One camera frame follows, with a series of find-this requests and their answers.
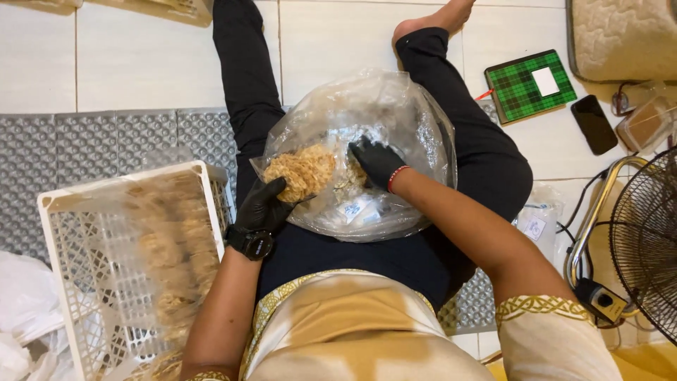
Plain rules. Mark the person's left hand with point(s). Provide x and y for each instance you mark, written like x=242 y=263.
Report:
x=256 y=209

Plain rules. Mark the person's right hand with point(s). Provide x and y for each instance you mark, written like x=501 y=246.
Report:
x=381 y=161

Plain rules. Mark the person's right fingers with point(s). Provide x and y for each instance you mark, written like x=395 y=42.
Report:
x=362 y=150

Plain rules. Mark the loose crackers heap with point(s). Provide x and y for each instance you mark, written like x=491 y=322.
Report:
x=353 y=177

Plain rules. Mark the large clear plastic bag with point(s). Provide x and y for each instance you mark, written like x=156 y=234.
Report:
x=370 y=106

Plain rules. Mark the white label slips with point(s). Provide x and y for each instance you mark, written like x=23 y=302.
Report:
x=357 y=209

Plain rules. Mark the person's black trousers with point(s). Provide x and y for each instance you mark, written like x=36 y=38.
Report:
x=492 y=158

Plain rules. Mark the red pen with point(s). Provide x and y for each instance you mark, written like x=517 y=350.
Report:
x=484 y=95

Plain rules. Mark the black wristwatch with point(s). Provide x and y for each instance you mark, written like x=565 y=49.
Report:
x=254 y=244

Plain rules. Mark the person's bare foot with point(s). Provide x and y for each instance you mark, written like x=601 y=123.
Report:
x=439 y=18

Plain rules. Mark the green plaid notebook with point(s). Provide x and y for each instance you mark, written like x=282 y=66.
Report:
x=521 y=90

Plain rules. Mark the person's beige patterned shirt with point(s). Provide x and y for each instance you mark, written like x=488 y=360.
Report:
x=349 y=328

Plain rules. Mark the stack of empty labelled bags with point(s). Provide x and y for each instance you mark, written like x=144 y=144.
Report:
x=537 y=225

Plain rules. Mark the row of packed cracker bags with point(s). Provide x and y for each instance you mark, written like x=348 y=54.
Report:
x=174 y=254

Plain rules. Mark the black smartphone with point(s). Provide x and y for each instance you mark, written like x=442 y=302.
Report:
x=593 y=125

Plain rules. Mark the cream plastic crate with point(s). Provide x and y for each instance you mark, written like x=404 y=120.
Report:
x=169 y=8

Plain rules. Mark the grey embossed foam mat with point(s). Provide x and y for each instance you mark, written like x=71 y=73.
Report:
x=79 y=143

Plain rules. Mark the beige quilted cushion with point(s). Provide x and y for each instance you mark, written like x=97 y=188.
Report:
x=624 y=37

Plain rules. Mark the clear plastic container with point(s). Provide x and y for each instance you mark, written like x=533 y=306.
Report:
x=648 y=124

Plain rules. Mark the black floor fan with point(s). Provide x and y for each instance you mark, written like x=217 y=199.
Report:
x=648 y=238

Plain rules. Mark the white plastic lattice crate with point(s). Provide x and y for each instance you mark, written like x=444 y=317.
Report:
x=58 y=222

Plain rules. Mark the heap of white plastic bags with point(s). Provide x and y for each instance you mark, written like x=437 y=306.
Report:
x=26 y=296

